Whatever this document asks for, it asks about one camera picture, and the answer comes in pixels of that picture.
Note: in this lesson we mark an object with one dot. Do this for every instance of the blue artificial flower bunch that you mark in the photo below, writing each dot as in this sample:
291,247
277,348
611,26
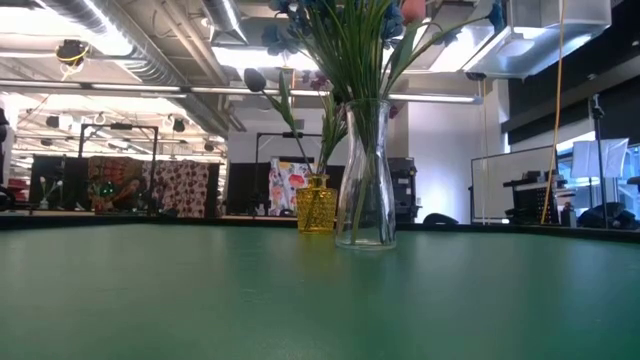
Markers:
350,50

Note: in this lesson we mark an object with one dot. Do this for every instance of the pink artificial tulip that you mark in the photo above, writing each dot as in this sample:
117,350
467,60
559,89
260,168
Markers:
414,10

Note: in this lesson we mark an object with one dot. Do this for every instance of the yellow glass vase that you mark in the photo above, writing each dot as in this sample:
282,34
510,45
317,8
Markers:
315,210

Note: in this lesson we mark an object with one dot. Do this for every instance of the clear glass vase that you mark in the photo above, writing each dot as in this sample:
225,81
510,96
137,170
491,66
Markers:
387,200

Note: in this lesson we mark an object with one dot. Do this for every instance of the white flowers small vase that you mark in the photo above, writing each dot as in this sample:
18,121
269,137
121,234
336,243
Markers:
44,204

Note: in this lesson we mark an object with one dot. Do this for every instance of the colourful floral cloth backdrop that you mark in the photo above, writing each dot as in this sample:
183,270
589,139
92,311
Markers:
282,190

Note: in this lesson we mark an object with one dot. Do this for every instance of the black backdrop panel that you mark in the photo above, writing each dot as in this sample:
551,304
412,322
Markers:
247,190
55,175

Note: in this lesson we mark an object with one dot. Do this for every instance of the black cabinet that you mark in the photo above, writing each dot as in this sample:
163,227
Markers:
404,185

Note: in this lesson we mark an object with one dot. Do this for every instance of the black ceiling spotlight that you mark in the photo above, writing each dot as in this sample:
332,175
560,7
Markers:
209,146
178,125

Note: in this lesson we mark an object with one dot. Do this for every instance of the long ceiling light strip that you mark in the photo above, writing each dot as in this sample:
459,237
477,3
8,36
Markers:
235,90

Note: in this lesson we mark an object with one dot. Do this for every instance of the white dotted cloth backdrop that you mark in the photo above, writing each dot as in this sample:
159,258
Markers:
180,185

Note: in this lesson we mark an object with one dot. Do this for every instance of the green table mat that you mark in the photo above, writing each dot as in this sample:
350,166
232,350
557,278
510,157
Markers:
200,300

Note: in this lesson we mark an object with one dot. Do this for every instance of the glass partition panel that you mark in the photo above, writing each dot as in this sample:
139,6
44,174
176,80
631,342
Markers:
490,185

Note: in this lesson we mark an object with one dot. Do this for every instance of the red patterned cloth backdrop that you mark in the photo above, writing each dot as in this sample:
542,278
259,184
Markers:
117,172

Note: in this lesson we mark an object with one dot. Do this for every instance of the black equipment rack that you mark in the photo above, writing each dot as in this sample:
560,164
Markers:
530,200

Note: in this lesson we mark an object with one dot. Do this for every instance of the white reflector panel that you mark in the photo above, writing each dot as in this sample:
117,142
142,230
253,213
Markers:
600,157

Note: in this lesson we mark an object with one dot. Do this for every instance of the black light stand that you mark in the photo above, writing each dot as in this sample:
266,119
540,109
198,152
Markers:
596,106

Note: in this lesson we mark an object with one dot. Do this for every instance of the black bag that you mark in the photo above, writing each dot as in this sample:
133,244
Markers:
607,216

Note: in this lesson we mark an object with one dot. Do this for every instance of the black table frame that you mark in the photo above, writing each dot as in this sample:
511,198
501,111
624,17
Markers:
150,220

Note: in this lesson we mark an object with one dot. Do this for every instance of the silver rectangular air duct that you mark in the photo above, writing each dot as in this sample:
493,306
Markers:
525,50

